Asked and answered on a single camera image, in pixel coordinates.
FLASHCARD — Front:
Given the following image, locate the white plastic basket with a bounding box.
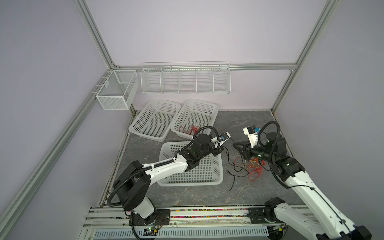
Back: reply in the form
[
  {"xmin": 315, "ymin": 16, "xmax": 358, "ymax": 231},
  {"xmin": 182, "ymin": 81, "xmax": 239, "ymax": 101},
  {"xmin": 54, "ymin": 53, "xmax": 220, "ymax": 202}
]
[
  {"xmin": 129, "ymin": 99, "xmax": 181, "ymax": 142},
  {"xmin": 158, "ymin": 142, "xmax": 223, "ymax": 187},
  {"xmin": 171, "ymin": 99, "xmax": 219, "ymax": 140}
]

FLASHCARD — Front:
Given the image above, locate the white mesh wall box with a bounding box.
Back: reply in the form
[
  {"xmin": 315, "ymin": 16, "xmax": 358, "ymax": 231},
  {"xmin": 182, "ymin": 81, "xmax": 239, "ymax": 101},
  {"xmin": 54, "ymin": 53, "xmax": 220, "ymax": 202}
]
[{"xmin": 96, "ymin": 70, "xmax": 140, "ymax": 111}]

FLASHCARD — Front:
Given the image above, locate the back right white plastic basket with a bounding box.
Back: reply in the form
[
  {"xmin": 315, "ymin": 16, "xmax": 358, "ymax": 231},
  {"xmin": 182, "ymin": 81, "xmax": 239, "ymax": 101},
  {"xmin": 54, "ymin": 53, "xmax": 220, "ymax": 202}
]
[{"xmin": 171, "ymin": 99, "xmax": 219, "ymax": 140}]

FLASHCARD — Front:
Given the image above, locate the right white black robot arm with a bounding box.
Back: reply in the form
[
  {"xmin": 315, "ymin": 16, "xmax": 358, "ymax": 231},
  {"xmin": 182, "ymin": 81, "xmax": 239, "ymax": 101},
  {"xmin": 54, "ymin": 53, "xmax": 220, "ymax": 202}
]
[{"xmin": 233, "ymin": 133, "xmax": 372, "ymax": 240}]

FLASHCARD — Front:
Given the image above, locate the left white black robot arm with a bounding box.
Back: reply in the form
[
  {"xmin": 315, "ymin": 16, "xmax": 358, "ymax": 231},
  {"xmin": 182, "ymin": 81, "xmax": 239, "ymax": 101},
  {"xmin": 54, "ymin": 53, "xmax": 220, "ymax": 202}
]
[{"xmin": 107, "ymin": 132, "xmax": 231, "ymax": 225}]

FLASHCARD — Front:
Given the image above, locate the red cable bundle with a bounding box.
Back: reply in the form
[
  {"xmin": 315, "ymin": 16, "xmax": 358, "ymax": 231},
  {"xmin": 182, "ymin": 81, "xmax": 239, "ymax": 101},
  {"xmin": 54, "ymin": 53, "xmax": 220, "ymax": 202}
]
[{"xmin": 233, "ymin": 157, "xmax": 266, "ymax": 183}]

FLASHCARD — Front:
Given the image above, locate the front white plastic basket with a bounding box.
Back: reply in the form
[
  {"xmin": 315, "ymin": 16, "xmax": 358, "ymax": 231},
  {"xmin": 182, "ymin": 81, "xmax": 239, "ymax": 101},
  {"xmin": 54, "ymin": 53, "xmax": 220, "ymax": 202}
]
[{"xmin": 158, "ymin": 142, "xmax": 223, "ymax": 187}]

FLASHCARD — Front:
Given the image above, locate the back left white plastic basket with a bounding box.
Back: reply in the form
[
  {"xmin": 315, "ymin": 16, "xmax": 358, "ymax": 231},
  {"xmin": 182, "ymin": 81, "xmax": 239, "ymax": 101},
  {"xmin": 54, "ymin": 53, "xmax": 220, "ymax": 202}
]
[{"xmin": 129, "ymin": 99, "xmax": 181, "ymax": 142}]

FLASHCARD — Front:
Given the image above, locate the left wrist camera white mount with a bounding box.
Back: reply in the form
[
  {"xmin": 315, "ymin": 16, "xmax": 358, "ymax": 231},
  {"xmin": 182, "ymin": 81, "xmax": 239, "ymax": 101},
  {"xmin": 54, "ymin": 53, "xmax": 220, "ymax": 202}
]
[{"xmin": 211, "ymin": 132, "xmax": 231, "ymax": 147}]

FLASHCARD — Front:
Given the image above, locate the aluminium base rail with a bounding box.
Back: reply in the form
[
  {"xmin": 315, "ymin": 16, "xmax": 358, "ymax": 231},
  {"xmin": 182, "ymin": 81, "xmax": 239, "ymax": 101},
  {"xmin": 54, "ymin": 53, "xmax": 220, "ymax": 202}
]
[{"xmin": 83, "ymin": 206, "xmax": 283, "ymax": 229}]

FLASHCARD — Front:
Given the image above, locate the white slotted cable duct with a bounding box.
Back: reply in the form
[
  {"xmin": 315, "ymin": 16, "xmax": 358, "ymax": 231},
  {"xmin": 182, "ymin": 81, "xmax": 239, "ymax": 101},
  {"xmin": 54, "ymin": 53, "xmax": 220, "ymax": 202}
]
[{"xmin": 93, "ymin": 226, "xmax": 269, "ymax": 240}]

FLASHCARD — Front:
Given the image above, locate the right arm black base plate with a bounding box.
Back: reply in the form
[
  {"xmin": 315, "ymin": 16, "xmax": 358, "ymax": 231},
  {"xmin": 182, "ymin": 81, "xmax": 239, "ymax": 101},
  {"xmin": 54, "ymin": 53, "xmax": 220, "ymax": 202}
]
[{"xmin": 246, "ymin": 207, "xmax": 268, "ymax": 224}]

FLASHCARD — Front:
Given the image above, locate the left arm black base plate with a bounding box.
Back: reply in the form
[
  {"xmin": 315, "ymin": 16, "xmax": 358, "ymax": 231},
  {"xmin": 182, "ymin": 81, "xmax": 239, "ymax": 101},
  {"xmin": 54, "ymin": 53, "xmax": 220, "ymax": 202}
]
[{"xmin": 131, "ymin": 209, "xmax": 171, "ymax": 226}]

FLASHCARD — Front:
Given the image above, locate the long white wire wall shelf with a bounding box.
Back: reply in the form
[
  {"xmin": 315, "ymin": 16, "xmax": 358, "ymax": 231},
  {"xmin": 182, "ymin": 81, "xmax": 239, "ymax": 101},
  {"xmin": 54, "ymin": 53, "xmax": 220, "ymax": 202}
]
[{"xmin": 141, "ymin": 62, "xmax": 232, "ymax": 94}]

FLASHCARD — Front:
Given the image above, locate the aluminium frame profile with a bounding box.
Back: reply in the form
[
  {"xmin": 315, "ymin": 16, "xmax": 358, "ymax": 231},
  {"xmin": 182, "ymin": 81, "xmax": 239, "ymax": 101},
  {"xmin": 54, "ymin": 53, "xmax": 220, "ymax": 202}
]
[{"xmin": 73, "ymin": 0, "xmax": 116, "ymax": 69}]

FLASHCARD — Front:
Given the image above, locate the black cable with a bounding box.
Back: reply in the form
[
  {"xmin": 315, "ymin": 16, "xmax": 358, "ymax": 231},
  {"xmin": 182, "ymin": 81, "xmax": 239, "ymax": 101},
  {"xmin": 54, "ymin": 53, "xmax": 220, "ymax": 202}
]
[{"xmin": 223, "ymin": 137, "xmax": 251, "ymax": 192}]

